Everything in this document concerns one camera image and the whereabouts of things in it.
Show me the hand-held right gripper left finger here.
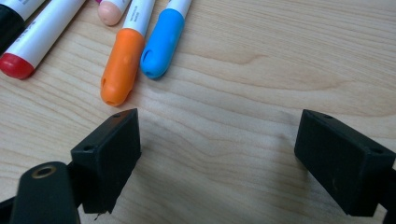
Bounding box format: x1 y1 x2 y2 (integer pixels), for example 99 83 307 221
8 107 142 224

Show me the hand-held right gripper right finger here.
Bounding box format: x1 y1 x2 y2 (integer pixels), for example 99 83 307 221
293 108 396 224

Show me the orange cap white marker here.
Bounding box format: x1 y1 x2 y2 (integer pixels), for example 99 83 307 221
100 0 157 107

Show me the sky blue cap white marker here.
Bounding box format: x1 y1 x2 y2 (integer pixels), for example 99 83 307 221
139 0 194 80

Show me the red cap white marker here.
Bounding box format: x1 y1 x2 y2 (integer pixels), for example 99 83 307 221
0 0 88 80

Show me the peach cap white marker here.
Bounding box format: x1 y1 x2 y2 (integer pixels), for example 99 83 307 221
97 0 133 27

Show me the black cap white marker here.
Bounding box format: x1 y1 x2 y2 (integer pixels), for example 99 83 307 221
0 0 47 56

